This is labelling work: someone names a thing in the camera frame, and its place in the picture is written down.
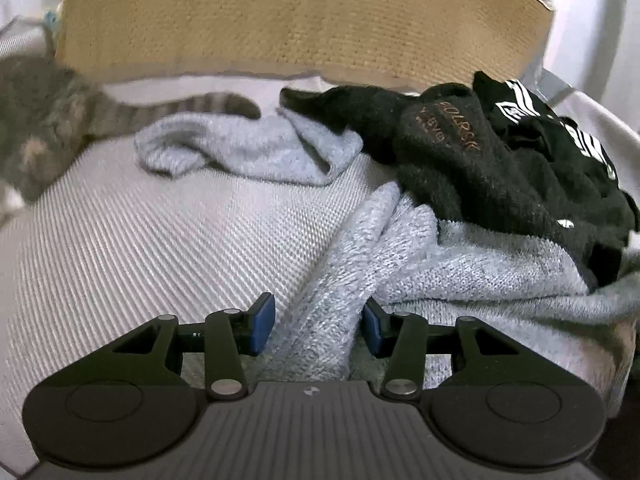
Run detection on grey tabby cat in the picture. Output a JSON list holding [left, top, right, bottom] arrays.
[[0, 55, 262, 221]]

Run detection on black and grey knit sweater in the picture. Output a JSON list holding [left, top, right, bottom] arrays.
[[134, 84, 640, 401]]

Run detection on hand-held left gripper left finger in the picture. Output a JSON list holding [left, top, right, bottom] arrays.
[[39, 292, 276, 401]]

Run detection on black white-striped garment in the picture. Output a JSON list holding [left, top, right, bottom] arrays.
[[472, 70, 640, 233]]

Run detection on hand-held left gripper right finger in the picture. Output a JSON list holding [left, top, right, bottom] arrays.
[[362, 300, 592, 401]]

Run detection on woven tan headboard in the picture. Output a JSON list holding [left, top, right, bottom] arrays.
[[52, 0, 557, 86]]

